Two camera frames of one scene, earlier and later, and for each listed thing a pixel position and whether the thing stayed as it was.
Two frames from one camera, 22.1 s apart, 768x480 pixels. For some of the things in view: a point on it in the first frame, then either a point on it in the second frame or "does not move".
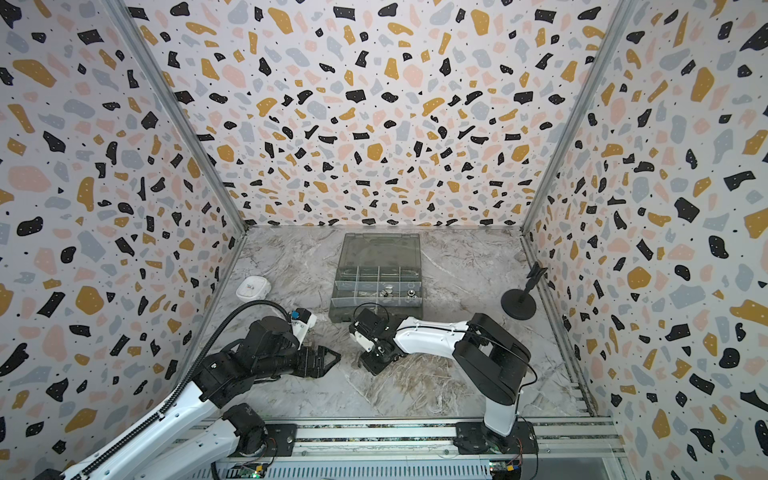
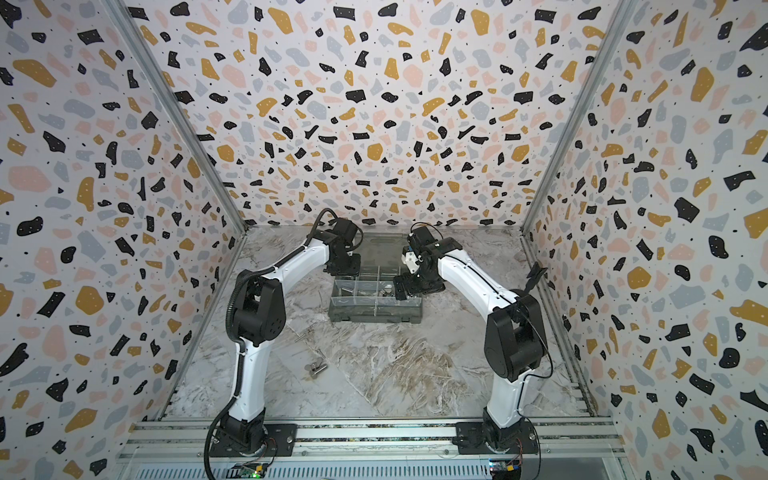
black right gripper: x=377 y=351 -> x=417 y=283
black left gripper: x=309 y=369 -> x=352 y=271
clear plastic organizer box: x=381 y=271 does not move
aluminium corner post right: x=617 y=22 does not move
